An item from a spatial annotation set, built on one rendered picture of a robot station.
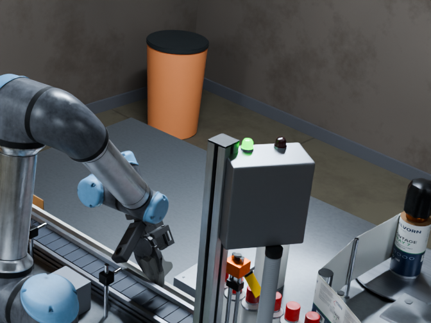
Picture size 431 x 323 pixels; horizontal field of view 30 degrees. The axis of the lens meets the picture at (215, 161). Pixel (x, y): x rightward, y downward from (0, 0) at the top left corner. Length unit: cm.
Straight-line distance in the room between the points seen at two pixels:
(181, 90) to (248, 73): 77
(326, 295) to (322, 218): 64
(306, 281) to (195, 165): 81
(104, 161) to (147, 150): 132
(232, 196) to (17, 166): 45
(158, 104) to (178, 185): 216
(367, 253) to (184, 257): 54
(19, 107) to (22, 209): 23
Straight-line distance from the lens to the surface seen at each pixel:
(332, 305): 196
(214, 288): 173
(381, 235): 227
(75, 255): 231
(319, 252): 241
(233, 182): 154
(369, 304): 224
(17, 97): 163
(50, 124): 158
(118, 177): 174
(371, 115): 493
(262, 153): 159
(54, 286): 175
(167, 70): 479
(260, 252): 216
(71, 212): 260
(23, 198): 172
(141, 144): 304
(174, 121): 492
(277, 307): 186
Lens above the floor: 218
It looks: 27 degrees down
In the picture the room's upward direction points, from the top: 5 degrees clockwise
